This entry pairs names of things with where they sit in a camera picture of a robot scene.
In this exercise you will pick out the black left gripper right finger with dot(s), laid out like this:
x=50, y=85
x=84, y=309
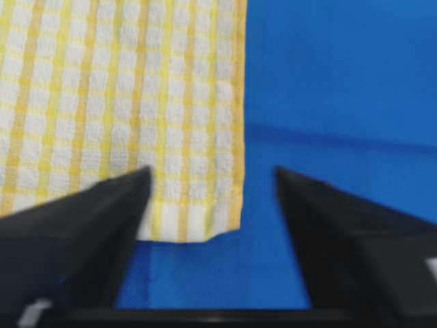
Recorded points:
x=364, y=264

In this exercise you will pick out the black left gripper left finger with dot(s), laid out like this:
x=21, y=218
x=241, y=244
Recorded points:
x=72, y=252

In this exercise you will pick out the yellow striped towel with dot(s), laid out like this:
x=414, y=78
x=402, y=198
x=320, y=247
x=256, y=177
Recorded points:
x=91, y=90

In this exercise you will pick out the blue table cloth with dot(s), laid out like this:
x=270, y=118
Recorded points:
x=344, y=91

